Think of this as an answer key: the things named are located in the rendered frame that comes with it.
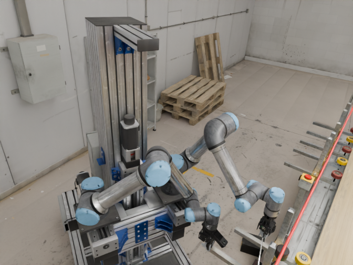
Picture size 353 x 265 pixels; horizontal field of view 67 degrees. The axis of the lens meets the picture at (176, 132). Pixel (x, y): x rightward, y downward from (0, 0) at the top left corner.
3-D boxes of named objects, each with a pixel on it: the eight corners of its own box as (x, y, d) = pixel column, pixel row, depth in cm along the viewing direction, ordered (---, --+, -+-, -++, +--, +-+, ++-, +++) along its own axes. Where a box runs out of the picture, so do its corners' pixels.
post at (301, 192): (281, 234, 189) (299, 186, 166) (283, 230, 193) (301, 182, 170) (287, 237, 187) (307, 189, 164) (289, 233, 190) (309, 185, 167)
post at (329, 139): (309, 182, 241) (328, 137, 217) (310, 180, 244) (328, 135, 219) (313, 184, 239) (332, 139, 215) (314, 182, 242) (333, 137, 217)
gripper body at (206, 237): (204, 231, 163) (207, 217, 157) (217, 238, 158) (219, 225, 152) (197, 239, 157) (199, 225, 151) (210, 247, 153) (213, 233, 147)
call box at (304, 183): (297, 187, 166) (300, 177, 162) (300, 181, 171) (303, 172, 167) (308, 192, 163) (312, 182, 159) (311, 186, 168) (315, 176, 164)
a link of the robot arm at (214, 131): (205, 122, 128) (252, 213, 127) (218, 115, 135) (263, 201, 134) (190, 130, 137) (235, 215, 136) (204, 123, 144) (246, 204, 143)
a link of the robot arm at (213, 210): (204, 201, 146) (219, 201, 148) (202, 215, 152) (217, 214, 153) (207, 212, 140) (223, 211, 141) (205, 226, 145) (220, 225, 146)
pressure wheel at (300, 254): (295, 276, 152) (301, 264, 146) (288, 263, 159) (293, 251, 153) (308, 274, 154) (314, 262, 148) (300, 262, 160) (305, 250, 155)
